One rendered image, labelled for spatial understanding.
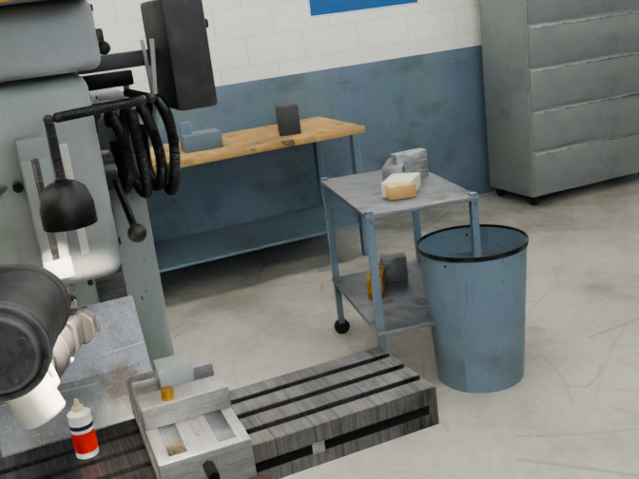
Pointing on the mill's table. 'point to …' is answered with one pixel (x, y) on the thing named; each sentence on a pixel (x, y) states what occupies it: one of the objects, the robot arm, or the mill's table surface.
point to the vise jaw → (183, 402)
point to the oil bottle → (83, 431)
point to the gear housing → (47, 39)
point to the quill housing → (18, 124)
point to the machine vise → (194, 436)
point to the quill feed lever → (137, 233)
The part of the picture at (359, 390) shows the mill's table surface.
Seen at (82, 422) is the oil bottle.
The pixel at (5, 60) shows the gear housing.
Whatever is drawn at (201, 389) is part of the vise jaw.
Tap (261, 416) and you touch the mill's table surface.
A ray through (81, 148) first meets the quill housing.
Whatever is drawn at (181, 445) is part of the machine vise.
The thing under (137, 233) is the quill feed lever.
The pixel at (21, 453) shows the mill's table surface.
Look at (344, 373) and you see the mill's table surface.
